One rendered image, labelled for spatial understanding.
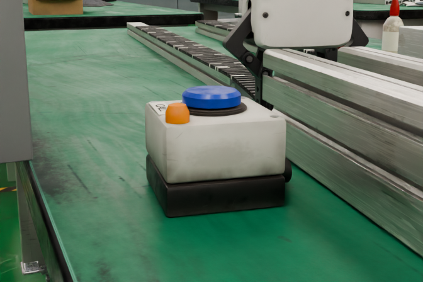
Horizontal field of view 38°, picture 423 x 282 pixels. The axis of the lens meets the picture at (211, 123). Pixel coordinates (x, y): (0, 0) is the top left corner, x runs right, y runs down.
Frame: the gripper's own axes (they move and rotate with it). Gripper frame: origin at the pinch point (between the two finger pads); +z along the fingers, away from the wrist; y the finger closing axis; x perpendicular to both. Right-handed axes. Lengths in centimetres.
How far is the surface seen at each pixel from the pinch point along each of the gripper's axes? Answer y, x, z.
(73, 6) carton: 11, -208, 0
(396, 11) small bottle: -38, -45, -6
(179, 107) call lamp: 16.1, 19.8, -4.1
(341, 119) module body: 5.1, 19.7, -2.7
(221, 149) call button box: 13.5, 20.2, -1.4
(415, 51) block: -14.0, -1.2, -4.2
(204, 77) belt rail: 2.0, -28.3, 2.2
